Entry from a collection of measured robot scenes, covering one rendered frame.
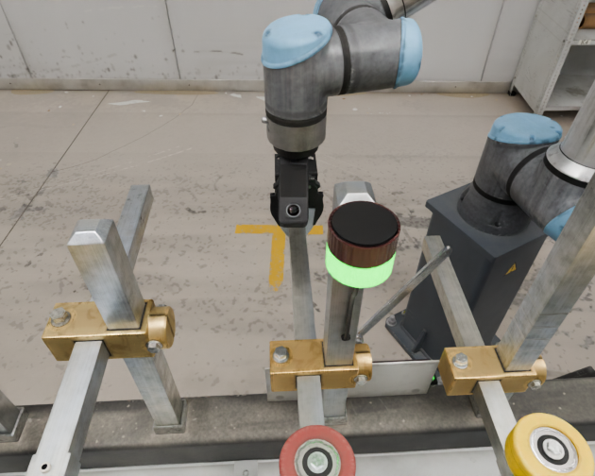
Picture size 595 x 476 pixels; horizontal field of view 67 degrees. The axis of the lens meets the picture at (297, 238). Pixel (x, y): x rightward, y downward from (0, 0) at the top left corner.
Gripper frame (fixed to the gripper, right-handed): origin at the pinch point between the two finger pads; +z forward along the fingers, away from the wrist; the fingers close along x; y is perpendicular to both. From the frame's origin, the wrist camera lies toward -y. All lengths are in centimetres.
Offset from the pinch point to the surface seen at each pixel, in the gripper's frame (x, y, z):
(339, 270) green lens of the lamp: -2.2, -32.9, -29.5
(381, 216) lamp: -5.8, -30.0, -32.9
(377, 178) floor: -47, 127, 86
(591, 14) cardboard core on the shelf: -167, 190, 29
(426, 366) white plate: -18.4, -24.6, 3.3
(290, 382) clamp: 2.1, -29.3, -2.9
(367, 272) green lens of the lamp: -4.4, -33.7, -30.1
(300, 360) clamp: 0.7, -27.5, -5.2
